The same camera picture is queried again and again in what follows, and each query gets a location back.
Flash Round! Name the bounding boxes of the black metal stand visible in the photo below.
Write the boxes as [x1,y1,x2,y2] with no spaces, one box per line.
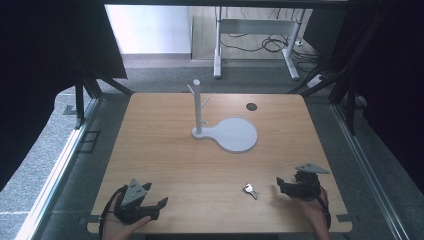
[288,9,394,136]
[63,54,135,130]

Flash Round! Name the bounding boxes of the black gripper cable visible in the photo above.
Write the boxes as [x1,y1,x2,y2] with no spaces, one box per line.
[306,181,333,231]
[98,184,130,240]

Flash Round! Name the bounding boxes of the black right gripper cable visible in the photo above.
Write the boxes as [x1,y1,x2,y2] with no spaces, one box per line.
[306,181,333,231]

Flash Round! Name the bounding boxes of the person's left hand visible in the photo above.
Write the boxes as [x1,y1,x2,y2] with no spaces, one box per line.
[102,195,152,240]

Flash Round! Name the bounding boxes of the person's right hand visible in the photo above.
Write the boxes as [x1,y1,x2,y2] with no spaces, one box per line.
[291,188,330,226]

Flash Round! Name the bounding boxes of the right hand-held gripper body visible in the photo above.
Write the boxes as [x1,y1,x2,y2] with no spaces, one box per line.
[281,162,331,202]

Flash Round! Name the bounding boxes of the white key stand round base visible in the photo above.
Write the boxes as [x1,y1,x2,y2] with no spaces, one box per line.
[186,78,259,155]

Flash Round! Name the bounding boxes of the white power strip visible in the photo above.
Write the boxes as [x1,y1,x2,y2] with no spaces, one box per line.
[306,73,326,89]

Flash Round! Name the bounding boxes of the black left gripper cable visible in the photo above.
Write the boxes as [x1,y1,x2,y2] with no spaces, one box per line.
[98,184,130,240]

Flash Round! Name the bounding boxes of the aluminium floor rail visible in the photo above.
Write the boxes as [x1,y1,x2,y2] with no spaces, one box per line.
[330,96,413,240]
[14,98,102,240]

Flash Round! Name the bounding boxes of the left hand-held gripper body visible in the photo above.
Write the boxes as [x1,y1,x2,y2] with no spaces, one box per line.
[114,178,161,225]

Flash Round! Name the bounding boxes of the black curtain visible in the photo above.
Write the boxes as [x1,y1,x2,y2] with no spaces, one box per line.
[0,0,128,193]
[301,0,424,186]

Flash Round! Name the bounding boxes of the silver key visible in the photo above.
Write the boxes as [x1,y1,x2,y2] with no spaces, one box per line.
[242,182,260,201]

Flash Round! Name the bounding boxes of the black floor cables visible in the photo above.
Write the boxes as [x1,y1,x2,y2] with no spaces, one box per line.
[219,9,322,65]

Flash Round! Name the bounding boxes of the white board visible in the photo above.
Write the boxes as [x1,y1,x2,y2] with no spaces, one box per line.
[104,4,193,56]

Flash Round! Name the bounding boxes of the white metal desk frame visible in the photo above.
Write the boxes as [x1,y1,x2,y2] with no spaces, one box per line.
[213,6,307,81]

